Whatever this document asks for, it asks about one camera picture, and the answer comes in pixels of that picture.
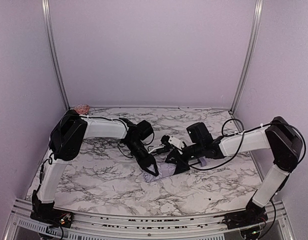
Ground lavender folding umbrella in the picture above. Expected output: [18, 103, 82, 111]
[141, 157, 208, 183]

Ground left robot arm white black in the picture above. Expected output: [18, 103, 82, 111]
[32, 110, 159, 216]

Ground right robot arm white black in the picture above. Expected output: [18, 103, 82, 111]
[165, 116, 307, 212]

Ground red patterned small bowl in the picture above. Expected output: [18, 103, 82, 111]
[73, 104, 90, 115]

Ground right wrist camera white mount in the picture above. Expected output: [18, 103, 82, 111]
[160, 135, 187, 151]

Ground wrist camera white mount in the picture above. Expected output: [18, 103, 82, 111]
[147, 144, 170, 155]
[160, 135, 187, 151]

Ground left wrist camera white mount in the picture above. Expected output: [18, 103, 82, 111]
[147, 144, 170, 155]

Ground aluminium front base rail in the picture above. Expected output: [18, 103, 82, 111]
[3, 199, 295, 240]

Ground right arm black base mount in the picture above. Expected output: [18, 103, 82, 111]
[222, 209, 268, 230]

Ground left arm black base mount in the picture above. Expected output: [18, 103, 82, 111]
[30, 190, 74, 228]

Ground right aluminium frame post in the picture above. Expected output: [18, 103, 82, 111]
[230, 0, 264, 114]

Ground aluminium frame post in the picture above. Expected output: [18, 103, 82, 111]
[230, 0, 264, 114]
[41, 0, 71, 110]

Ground left aluminium frame post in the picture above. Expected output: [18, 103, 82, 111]
[41, 0, 71, 110]

